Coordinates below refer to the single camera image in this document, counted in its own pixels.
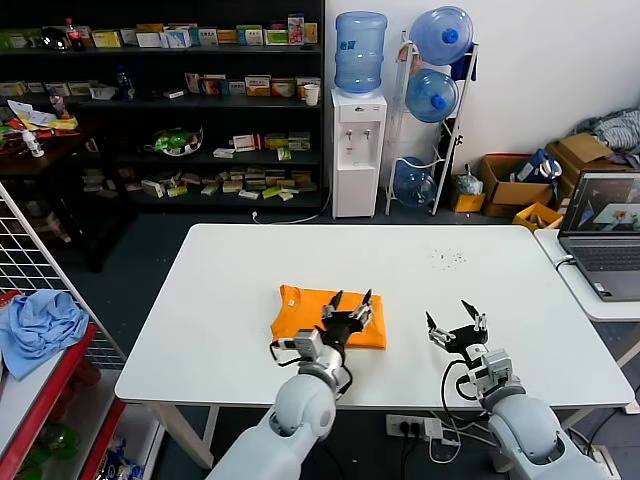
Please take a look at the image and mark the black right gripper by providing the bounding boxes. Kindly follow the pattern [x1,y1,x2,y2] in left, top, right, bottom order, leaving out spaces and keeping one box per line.
[425,298,491,359]

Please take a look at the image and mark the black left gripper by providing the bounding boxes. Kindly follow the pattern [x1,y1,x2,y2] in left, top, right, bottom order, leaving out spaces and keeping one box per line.
[321,287,374,352]

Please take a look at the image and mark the orange t-shirt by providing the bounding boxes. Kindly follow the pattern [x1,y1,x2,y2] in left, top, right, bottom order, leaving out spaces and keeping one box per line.
[270,283,389,351]

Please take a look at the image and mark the striped grey clothes pile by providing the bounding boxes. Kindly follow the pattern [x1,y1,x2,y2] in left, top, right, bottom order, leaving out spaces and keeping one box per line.
[573,108,640,169]

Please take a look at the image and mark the large white table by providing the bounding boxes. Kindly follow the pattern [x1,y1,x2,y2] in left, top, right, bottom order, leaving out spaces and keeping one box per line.
[114,223,635,469]

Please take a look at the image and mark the white power strip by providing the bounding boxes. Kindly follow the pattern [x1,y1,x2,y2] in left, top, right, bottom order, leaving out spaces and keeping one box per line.
[384,413,443,442]

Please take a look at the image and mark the small white side table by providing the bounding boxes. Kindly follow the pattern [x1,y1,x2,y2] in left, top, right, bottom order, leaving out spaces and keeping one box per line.
[533,228,640,324]

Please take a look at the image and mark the white water dispenser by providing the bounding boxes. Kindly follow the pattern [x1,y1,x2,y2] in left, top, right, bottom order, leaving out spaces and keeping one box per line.
[331,88,389,220]

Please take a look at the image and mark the yellow open bin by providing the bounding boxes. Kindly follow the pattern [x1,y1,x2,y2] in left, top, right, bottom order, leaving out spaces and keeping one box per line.
[512,202,565,232]

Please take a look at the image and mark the white metal jug rack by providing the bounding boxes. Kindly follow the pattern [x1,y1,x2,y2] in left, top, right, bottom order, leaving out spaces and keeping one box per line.
[383,30,480,217]

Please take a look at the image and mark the red trimmed cardboard box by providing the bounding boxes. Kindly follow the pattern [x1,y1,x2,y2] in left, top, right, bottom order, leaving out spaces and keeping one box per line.
[478,153,555,220]

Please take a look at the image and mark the clear plastic bag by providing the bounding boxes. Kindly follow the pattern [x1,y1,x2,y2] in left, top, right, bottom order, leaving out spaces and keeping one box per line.
[456,164,484,197]

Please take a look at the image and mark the grey open laptop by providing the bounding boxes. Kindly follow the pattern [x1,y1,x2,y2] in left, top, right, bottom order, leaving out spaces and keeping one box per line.
[557,170,640,304]

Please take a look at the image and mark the blue shopping bag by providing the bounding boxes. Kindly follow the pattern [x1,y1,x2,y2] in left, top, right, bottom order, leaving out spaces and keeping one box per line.
[513,148,564,186]

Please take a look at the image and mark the black metal stand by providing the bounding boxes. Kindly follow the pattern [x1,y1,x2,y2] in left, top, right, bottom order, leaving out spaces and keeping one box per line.
[437,117,464,176]

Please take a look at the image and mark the large brown cardboard box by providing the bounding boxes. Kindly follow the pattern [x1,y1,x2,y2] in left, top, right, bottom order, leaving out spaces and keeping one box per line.
[544,133,640,201]

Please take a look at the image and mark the white orange medicine box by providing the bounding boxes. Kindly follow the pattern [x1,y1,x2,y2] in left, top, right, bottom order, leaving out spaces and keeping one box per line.
[295,77,322,100]

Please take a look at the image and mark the white yellow medicine box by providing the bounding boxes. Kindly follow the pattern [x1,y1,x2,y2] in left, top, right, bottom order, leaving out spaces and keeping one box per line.
[244,74,273,97]

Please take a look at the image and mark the black shelf unit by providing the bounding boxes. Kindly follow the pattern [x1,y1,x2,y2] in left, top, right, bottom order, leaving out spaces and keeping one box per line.
[0,0,328,211]

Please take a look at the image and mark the glass bowl green packets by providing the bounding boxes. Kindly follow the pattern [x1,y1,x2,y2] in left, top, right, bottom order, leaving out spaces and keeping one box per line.
[143,124,205,158]

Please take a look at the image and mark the labelled blue water jug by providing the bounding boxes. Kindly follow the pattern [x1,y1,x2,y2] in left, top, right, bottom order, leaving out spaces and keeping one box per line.
[334,12,389,97]

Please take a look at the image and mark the dark blue hanging cloth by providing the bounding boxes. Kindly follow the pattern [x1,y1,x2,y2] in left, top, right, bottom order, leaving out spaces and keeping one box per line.
[451,44,480,84]

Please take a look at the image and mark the red white medicine box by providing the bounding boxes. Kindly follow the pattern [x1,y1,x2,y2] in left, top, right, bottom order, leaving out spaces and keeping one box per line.
[185,72,228,96]

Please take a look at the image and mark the tall pink white box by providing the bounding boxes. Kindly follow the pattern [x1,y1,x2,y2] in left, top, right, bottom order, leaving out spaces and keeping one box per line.
[287,14,306,47]

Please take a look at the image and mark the white teal medicine box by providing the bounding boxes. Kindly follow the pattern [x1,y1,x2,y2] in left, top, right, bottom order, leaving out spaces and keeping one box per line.
[236,25,265,47]

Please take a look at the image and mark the crumpled light blue cloth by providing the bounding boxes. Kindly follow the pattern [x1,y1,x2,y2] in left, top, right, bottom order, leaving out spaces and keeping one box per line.
[0,288,90,380]

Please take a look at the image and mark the red framed cart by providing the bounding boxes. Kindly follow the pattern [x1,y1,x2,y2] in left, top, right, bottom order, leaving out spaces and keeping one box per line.
[0,289,128,480]

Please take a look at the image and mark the green plastic bottle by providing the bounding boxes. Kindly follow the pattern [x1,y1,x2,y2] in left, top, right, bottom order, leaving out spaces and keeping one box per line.
[38,422,79,459]

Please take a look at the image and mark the blue drink bottle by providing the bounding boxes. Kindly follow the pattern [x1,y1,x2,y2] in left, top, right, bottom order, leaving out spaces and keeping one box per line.
[116,64,136,101]

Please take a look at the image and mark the blue white medicine box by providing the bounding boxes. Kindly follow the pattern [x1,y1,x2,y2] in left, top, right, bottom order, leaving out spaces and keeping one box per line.
[159,28,193,50]

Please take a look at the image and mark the dark wooden table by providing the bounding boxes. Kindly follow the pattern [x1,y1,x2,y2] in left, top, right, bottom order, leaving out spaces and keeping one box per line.
[0,117,140,274]

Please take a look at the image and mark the small white bottle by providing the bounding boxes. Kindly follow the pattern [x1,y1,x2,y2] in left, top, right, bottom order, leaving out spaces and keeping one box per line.
[22,128,46,157]

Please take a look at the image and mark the purple drink bottle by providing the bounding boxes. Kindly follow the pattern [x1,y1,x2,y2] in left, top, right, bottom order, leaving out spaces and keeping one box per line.
[47,87,70,120]

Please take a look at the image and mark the yellow green medicine box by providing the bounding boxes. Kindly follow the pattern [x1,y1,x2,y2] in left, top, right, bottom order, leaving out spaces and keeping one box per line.
[92,29,124,49]

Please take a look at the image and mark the paper and snack pile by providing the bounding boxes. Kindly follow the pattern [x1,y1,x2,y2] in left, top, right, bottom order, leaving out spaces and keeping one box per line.
[0,98,80,156]

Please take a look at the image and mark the cola bottle red cap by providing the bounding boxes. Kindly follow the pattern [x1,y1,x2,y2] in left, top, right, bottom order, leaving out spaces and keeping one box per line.
[65,17,88,51]

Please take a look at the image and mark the shiny black helmet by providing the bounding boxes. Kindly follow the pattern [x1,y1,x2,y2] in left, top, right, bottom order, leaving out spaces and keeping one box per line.
[39,25,70,51]

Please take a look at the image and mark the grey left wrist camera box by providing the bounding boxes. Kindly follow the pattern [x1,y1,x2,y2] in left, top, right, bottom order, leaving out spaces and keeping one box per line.
[292,328,326,359]

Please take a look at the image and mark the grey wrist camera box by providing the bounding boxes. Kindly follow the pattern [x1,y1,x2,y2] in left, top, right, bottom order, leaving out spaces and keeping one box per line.
[469,348,516,396]
[292,328,326,359]

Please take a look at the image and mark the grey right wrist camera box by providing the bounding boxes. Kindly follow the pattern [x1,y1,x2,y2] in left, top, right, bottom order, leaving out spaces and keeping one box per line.
[469,348,516,396]

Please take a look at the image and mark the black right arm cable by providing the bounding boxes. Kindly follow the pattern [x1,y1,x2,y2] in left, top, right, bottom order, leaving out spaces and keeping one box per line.
[439,359,481,416]

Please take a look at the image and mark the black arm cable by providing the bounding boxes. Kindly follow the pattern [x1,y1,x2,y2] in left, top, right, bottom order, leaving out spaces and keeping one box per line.
[439,359,481,416]
[269,339,301,369]

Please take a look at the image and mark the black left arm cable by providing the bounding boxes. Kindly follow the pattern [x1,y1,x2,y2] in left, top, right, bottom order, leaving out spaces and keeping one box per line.
[269,339,301,369]

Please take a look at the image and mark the white floor cable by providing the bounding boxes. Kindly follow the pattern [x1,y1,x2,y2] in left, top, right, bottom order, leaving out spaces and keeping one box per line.
[251,189,333,225]

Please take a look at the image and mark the white wire grid panel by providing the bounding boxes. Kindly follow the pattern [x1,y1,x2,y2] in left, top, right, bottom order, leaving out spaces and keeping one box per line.
[0,177,128,371]

